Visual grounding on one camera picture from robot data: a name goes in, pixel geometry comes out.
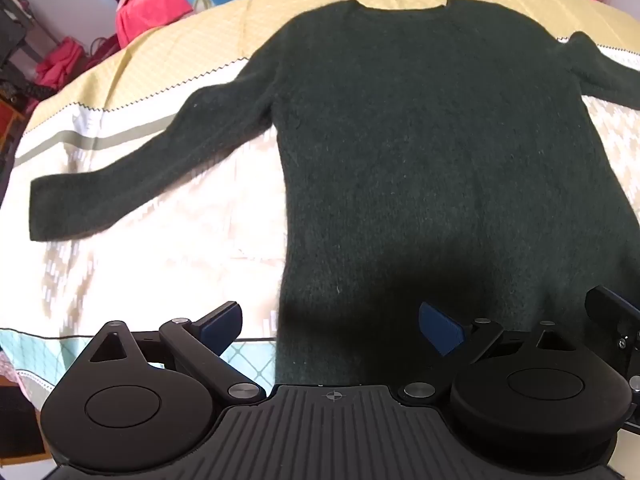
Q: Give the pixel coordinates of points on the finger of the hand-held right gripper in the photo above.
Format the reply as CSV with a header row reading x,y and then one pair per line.
x,y
611,305

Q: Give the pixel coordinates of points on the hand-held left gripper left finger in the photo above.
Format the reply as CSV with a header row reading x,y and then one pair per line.
x,y
221,329

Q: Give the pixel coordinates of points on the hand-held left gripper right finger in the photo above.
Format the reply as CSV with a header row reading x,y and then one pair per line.
x,y
440,331

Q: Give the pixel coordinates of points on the dark furniture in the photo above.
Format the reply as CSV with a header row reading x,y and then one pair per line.
x,y
15,35

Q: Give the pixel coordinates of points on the red bag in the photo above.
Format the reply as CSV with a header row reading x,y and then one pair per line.
x,y
67,62

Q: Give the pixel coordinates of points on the red blanket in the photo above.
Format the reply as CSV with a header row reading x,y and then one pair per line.
x,y
150,17

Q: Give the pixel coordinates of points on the dark green knit sweater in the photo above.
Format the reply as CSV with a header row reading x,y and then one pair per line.
x,y
415,175

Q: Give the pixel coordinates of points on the yellow patterned bed sheet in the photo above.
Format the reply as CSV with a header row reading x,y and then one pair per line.
x,y
165,240

